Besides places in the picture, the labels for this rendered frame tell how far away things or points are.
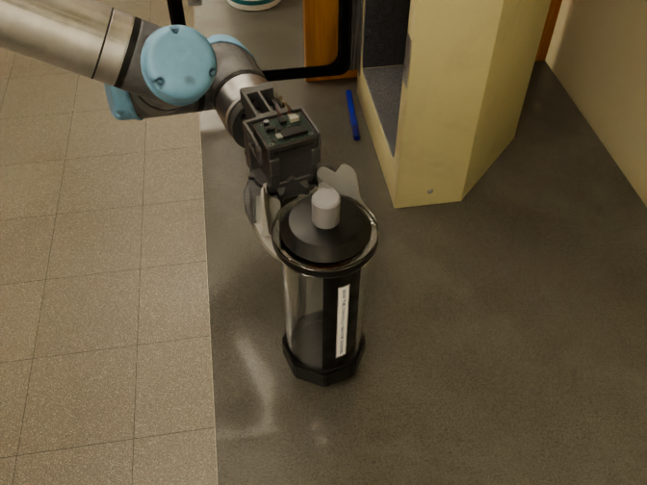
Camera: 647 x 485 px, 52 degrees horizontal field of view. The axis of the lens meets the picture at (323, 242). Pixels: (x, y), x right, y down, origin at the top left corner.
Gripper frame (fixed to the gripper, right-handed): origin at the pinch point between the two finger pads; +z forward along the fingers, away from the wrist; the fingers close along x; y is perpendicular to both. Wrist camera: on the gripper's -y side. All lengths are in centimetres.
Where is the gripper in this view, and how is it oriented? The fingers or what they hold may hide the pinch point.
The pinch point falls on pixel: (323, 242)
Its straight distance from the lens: 68.5
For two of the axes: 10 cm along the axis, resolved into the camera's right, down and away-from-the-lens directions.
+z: 4.0, 6.7, -6.2
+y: 0.0, -6.8, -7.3
